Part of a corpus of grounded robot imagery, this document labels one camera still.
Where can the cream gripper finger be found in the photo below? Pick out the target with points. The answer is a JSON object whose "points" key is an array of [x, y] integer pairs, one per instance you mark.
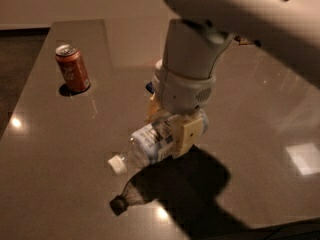
{"points": [[186, 129], [154, 110]]}

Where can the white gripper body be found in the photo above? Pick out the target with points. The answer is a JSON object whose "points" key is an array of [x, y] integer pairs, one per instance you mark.
{"points": [[181, 94]]}

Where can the clear bottle with blue label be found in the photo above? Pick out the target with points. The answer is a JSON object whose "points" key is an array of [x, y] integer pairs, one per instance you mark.
{"points": [[148, 145]]}

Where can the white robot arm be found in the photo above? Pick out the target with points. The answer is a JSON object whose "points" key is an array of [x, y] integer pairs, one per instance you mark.
{"points": [[287, 29]]}

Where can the dark blue snack packet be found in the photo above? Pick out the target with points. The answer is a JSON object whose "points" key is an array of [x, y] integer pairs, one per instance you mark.
{"points": [[149, 87]]}

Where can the glass jar with black lid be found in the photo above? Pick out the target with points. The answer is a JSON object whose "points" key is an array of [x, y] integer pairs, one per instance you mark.
{"points": [[244, 41]]}

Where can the red soda can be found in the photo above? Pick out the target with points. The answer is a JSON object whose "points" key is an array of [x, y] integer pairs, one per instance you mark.
{"points": [[72, 67]]}

